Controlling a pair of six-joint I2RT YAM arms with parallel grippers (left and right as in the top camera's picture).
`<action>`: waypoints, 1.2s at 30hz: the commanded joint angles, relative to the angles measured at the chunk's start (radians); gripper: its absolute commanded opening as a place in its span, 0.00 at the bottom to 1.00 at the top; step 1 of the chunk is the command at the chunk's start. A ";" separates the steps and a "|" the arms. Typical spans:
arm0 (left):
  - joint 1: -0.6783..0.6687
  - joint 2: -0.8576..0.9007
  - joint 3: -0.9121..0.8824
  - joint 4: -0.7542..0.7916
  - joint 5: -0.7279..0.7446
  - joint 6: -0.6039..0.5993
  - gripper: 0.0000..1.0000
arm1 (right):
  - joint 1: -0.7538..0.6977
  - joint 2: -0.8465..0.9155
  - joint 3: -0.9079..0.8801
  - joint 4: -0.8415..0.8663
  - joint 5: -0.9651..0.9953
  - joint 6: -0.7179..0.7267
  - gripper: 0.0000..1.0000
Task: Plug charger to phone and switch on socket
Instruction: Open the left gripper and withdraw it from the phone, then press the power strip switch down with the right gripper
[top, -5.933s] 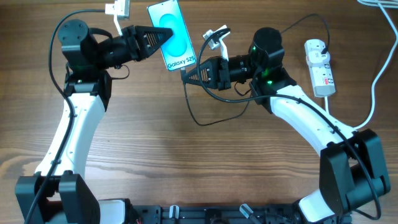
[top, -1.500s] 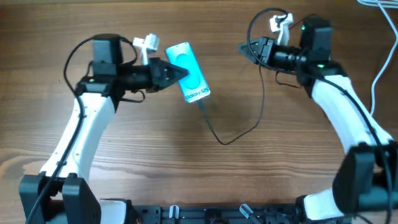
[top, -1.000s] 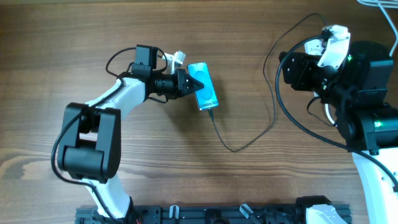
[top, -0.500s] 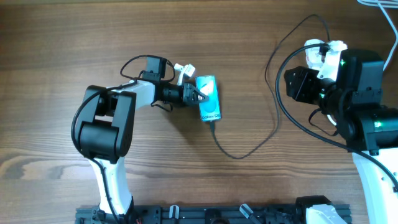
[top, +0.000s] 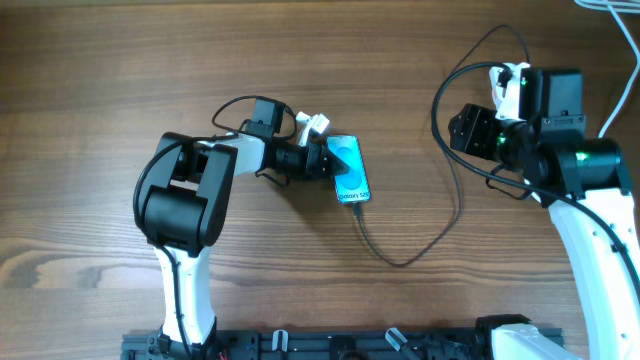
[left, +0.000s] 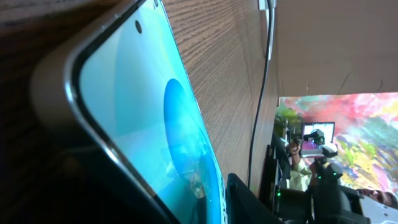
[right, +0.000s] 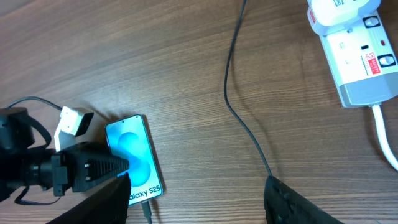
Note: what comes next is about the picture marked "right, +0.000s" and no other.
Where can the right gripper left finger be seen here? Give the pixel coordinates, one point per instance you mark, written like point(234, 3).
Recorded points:
point(108, 205)

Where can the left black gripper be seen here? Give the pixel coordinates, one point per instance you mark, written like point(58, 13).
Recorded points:
point(77, 167)

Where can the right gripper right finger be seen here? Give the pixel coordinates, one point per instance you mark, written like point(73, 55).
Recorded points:
point(283, 205)

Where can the blue Galaxy smartphone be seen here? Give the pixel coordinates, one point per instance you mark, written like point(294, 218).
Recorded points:
point(128, 139)

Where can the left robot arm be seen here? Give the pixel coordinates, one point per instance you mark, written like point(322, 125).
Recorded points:
point(27, 160)

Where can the white charger plug adapter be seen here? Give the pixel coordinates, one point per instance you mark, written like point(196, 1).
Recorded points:
point(330, 16)

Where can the white power strip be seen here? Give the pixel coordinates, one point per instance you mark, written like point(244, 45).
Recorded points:
point(362, 63)

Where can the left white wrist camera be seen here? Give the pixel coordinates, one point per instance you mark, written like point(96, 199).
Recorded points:
point(73, 122)

